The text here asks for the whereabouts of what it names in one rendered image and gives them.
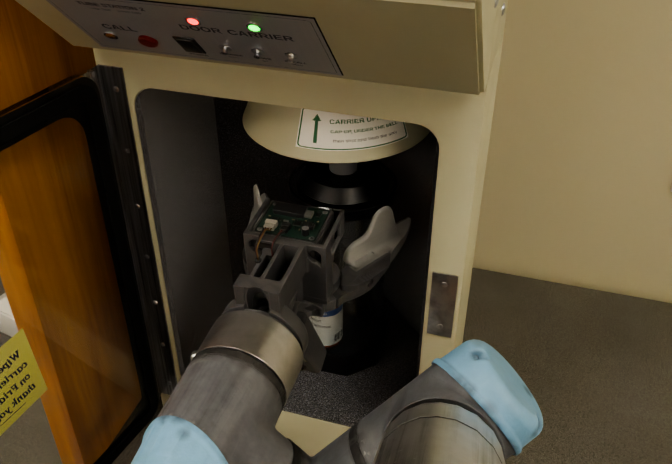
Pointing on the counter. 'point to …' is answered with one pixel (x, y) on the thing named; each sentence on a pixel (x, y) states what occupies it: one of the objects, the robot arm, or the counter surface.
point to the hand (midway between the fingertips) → (336, 211)
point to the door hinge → (136, 218)
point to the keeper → (442, 304)
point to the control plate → (157, 14)
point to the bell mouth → (328, 134)
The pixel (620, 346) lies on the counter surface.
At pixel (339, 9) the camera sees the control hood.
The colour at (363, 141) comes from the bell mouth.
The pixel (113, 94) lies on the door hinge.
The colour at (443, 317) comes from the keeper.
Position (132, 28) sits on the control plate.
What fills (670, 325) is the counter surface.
